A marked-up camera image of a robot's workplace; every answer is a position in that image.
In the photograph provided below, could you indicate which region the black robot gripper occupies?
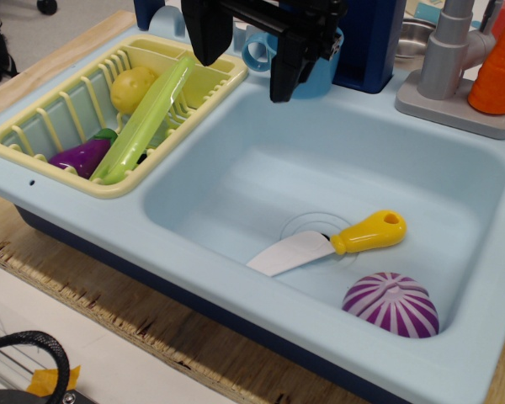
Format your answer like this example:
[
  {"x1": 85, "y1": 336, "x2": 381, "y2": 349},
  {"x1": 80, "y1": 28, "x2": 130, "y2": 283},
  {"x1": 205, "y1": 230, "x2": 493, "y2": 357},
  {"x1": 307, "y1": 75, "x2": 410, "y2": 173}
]
[{"x1": 181, "y1": 0, "x2": 348, "y2": 103}]

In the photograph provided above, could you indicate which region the blue plastic toy cup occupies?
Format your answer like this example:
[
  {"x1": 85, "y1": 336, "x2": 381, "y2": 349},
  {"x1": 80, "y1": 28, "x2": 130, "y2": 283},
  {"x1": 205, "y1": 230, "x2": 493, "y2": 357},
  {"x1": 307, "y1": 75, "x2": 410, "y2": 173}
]
[{"x1": 242, "y1": 26, "x2": 344, "y2": 103}]

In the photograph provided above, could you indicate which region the pale yellow drying rack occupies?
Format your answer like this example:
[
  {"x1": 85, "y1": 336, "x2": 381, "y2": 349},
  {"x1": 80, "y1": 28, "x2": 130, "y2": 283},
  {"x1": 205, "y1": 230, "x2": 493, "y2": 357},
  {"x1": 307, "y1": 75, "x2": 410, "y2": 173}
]
[{"x1": 0, "y1": 35, "x2": 247, "y2": 199}]

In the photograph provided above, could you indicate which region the light blue toy sink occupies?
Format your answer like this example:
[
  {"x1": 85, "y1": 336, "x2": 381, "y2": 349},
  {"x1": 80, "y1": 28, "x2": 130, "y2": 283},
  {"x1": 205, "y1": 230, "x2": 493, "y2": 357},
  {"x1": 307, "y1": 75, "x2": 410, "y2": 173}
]
[{"x1": 0, "y1": 6, "x2": 505, "y2": 404}]

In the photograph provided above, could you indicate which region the yellow toy potato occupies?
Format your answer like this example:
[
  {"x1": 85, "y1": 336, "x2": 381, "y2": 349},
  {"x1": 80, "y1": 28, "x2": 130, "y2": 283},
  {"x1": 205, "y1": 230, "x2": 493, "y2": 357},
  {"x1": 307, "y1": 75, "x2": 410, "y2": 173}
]
[{"x1": 110, "y1": 66, "x2": 157, "y2": 114}]

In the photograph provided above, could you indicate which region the steel bowl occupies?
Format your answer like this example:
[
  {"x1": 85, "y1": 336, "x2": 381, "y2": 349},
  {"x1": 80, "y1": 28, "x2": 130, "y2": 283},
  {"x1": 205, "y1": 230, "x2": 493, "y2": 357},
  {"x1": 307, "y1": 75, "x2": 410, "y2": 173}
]
[{"x1": 396, "y1": 19, "x2": 436, "y2": 60}]

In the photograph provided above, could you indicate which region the lime green plastic plate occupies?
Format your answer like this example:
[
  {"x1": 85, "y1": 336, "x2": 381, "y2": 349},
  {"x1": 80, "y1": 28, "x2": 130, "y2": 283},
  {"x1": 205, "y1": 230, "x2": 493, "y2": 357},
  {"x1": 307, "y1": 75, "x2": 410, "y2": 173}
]
[{"x1": 90, "y1": 56, "x2": 195, "y2": 185}]

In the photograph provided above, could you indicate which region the grey toy faucet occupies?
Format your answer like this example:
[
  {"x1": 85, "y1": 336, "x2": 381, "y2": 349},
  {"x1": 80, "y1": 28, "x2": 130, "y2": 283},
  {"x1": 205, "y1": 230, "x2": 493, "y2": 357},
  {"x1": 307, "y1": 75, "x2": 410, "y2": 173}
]
[{"x1": 395, "y1": 1, "x2": 505, "y2": 140}]

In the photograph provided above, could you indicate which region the purple toy eggplant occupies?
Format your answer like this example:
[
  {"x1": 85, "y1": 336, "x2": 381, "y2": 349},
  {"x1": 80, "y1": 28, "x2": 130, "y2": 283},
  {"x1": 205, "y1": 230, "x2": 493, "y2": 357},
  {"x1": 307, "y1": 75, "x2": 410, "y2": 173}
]
[{"x1": 49, "y1": 128, "x2": 118, "y2": 179}]

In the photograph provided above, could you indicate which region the black chair caster wheel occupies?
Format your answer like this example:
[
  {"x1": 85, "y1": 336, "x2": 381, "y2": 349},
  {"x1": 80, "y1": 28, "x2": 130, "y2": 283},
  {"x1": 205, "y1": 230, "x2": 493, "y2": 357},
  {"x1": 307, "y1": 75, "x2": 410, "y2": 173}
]
[{"x1": 36, "y1": 0, "x2": 57, "y2": 16}]

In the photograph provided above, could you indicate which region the orange toy carrot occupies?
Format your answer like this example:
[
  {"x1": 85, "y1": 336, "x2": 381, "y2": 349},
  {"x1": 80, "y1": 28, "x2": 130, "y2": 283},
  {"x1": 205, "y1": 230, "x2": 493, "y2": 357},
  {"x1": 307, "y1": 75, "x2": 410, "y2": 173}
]
[{"x1": 467, "y1": 29, "x2": 505, "y2": 115}]

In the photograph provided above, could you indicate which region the purple striped toy onion half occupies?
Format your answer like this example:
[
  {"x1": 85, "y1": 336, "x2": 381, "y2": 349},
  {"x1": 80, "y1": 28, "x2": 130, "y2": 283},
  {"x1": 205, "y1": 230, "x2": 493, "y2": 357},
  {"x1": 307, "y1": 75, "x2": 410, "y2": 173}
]
[{"x1": 342, "y1": 272, "x2": 439, "y2": 338}]

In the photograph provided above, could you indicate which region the yellow tape piece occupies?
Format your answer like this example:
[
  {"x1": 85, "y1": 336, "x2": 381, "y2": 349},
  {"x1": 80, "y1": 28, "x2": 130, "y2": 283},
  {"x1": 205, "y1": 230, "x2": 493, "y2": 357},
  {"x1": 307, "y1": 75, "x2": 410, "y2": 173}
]
[{"x1": 26, "y1": 365, "x2": 81, "y2": 397}]

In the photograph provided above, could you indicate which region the yellow handled toy knife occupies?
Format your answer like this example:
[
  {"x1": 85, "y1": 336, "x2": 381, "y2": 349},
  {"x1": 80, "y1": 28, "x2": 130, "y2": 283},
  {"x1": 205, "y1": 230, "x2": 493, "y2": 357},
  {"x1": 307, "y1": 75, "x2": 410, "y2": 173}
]
[{"x1": 247, "y1": 210, "x2": 407, "y2": 277}]

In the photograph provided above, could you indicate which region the black braided cable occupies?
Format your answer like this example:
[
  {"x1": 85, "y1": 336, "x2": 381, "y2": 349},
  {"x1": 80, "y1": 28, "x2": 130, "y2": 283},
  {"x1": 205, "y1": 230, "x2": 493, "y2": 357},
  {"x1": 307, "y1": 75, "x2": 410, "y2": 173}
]
[{"x1": 0, "y1": 330, "x2": 72, "y2": 404}]

